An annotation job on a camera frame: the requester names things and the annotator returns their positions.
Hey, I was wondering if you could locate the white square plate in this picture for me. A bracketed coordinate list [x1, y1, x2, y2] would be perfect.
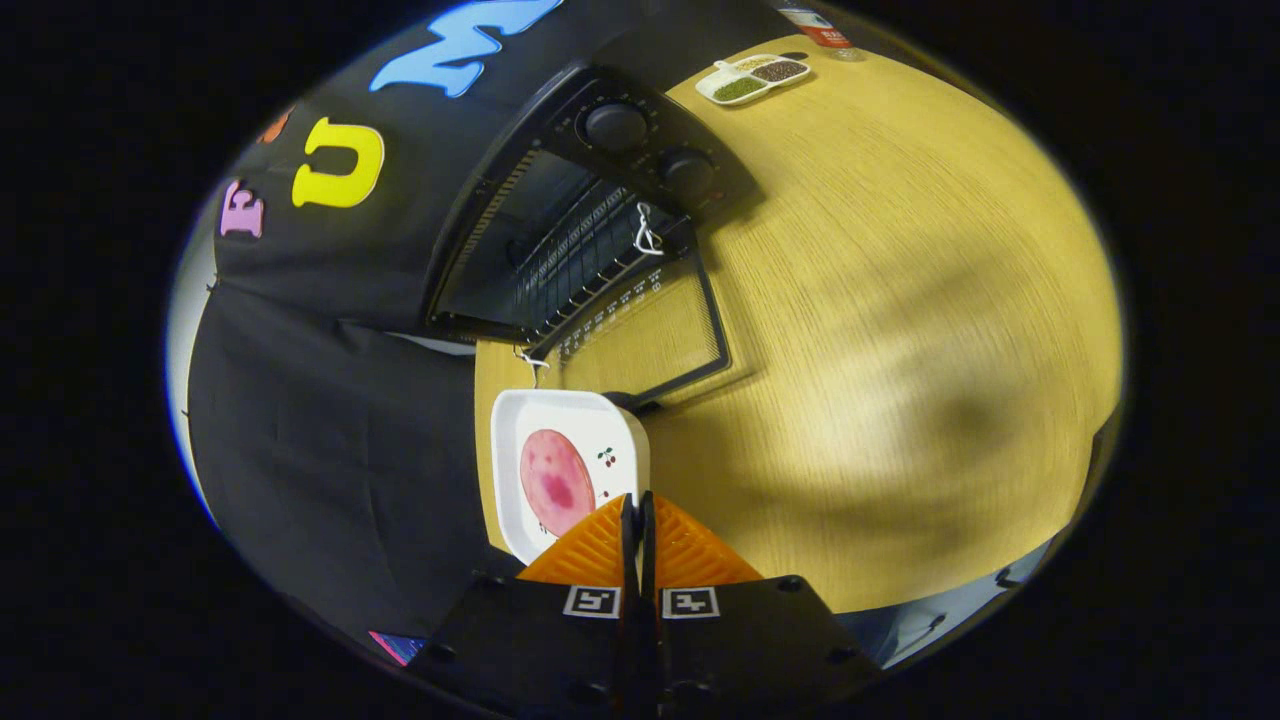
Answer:
[490, 388, 651, 566]

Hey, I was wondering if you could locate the pink ham slice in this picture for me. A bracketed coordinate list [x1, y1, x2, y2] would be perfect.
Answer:
[519, 429, 598, 538]

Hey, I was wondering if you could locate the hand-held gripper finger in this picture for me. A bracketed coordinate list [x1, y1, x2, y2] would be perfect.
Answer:
[410, 493, 641, 716]
[640, 490, 886, 716]

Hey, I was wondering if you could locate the white divided bean dish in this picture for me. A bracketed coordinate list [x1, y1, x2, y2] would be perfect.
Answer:
[695, 53, 812, 107]

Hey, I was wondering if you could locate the black toaster oven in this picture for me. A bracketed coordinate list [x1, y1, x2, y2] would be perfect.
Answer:
[420, 62, 761, 411]

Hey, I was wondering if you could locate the clear plastic water bottle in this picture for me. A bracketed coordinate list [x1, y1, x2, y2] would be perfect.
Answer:
[775, 5, 861, 61]

